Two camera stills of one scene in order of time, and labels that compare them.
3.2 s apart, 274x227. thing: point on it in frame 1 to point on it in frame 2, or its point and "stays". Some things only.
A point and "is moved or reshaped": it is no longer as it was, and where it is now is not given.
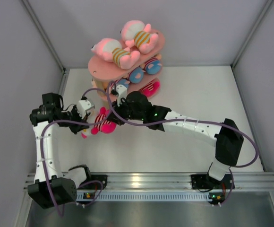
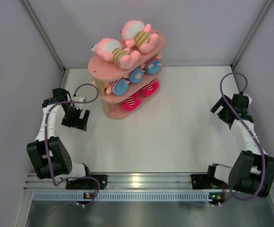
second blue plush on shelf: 136,75 stays
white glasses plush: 107,126 is moved or reshaped
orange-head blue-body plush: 153,65 stays
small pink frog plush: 135,33 stays
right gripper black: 118,109 to 221,102
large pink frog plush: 111,50 stays
